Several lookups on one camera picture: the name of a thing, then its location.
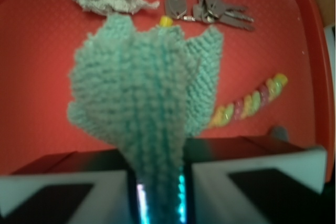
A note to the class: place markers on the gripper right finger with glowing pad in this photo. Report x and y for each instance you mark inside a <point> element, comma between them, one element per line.
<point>255,179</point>

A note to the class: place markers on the blue knitted cloth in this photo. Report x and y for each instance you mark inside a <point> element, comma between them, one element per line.
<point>146,92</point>

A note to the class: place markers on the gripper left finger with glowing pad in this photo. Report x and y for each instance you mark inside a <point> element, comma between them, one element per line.
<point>73,187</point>

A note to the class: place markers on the multicolour twisted rope toy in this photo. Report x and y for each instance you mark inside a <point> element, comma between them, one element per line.
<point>249,103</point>

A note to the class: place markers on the grey plush mouse toy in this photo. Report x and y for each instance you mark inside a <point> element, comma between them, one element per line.
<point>280,133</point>

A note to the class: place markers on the red plastic tray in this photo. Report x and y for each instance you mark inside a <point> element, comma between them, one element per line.
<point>39,38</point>

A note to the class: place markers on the bunch of grey keys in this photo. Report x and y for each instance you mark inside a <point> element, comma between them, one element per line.
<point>210,12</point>

